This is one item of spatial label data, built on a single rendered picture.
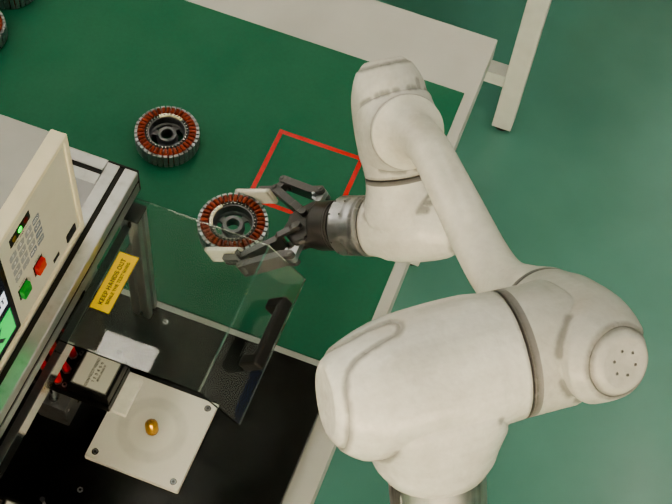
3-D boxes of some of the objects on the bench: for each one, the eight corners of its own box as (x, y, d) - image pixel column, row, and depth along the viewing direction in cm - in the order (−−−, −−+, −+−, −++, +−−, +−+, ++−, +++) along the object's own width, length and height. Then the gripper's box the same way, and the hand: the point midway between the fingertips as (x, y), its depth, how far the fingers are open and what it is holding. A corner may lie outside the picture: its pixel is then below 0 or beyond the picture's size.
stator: (192, 173, 216) (191, 161, 213) (128, 162, 217) (126, 150, 213) (205, 122, 222) (205, 109, 219) (143, 112, 222) (142, 99, 219)
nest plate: (218, 407, 192) (218, 404, 191) (177, 494, 184) (177, 491, 183) (128, 374, 194) (128, 370, 193) (84, 458, 186) (84, 455, 185)
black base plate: (334, 378, 198) (335, 372, 196) (165, 785, 166) (164, 782, 164) (64, 279, 204) (62, 272, 202) (-150, 652, 172) (-155, 648, 170)
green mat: (464, 93, 230) (464, 93, 230) (350, 372, 199) (350, 371, 199) (2, -60, 242) (2, -61, 242) (-173, 180, 211) (-174, 179, 211)
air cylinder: (91, 384, 192) (88, 368, 188) (69, 426, 189) (65, 411, 184) (61, 373, 193) (57, 357, 188) (38, 414, 189) (33, 399, 185)
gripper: (356, 149, 189) (241, 153, 202) (299, 273, 178) (181, 269, 190) (377, 181, 194) (264, 183, 207) (323, 304, 183) (206, 298, 195)
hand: (233, 225), depth 197 cm, fingers closed on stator, 11 cm apart
